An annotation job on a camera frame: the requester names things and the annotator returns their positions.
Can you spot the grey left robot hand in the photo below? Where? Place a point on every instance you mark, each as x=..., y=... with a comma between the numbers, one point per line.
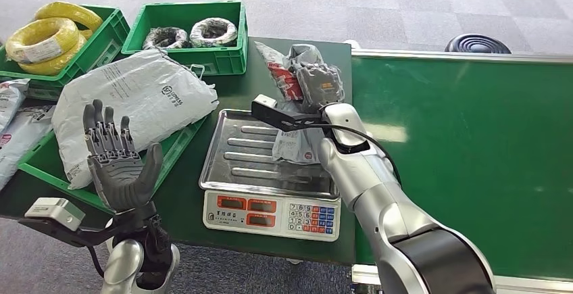
x=118, y=180

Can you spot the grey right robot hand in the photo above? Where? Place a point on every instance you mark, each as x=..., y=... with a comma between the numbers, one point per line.
x=320, y=84

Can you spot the grey plastic courier package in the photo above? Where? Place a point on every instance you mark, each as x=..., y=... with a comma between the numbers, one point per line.
x=291, y=146

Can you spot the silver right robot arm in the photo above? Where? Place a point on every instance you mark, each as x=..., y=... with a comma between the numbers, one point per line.
x=380, y=184

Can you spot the large white express package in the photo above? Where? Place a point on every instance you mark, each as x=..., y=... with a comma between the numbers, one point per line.
x=143, y=90

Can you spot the green crate holding packages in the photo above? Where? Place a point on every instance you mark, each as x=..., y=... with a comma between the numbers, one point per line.
x=179, y=144

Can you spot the green crate with wrapped coils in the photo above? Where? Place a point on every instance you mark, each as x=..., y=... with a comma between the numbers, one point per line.
x=224, y=60

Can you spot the electronic scale with steel tray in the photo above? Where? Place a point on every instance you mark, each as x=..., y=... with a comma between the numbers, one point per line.
x=250, y=157

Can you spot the white printed courier bag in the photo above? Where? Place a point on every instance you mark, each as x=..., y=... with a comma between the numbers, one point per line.
x=20, y=142
x=11, y=98

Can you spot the green crate with yellow coils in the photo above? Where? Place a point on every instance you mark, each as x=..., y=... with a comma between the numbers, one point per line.
x=105, y=36

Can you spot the green conveyor belt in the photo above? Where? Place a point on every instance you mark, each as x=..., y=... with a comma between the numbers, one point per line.
x=492, y=104

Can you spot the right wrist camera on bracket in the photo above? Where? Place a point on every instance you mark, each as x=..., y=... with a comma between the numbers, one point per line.
x=271, y=113

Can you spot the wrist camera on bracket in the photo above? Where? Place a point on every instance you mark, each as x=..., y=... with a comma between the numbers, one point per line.
x=53, y=211
x=271, y=113

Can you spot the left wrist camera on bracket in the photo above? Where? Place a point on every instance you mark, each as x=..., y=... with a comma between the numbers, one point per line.
x=53, y=211

